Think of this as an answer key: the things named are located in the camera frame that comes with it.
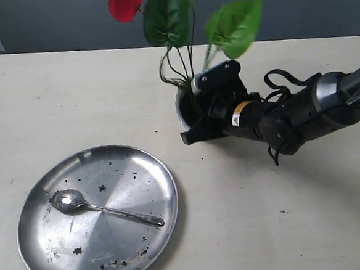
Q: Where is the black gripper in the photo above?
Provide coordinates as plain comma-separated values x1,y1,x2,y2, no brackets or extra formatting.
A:
181,60,266,145

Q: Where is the artificial red flower stem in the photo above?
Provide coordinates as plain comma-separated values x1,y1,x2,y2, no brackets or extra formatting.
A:
108,0,263,71

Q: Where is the long-handled metal spoon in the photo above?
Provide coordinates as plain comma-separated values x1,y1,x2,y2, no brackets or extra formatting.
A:
49,189,165,227

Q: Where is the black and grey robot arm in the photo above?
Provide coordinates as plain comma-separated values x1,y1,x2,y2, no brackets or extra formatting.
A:
176,60,360,160

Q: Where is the white scalloped plastic pot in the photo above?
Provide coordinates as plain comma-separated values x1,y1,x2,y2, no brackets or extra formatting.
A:
175,89,197,131

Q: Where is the round stainless steel plate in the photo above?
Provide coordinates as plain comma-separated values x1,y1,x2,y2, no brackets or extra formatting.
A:
17,145,179,270

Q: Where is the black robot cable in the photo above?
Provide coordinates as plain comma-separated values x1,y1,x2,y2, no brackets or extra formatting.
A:
260,67,316,166

